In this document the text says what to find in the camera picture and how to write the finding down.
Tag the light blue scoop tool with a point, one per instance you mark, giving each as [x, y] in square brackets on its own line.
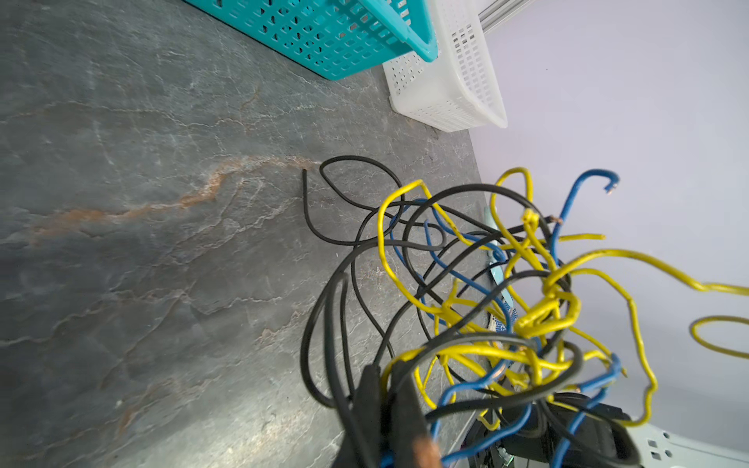
[497, 273]

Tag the teal plastic basket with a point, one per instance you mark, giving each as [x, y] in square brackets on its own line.
[333, 38]

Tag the aluminium frame post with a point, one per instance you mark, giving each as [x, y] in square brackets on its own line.
[499, 12]

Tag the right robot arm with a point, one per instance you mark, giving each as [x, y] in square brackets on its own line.
[536, 444]

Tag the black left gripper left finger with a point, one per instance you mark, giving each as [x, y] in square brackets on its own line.
[362, 422]

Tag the white plastic basket right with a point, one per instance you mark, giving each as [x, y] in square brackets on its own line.
[457, 91]

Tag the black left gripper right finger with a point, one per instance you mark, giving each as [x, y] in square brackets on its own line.
[408, 443]

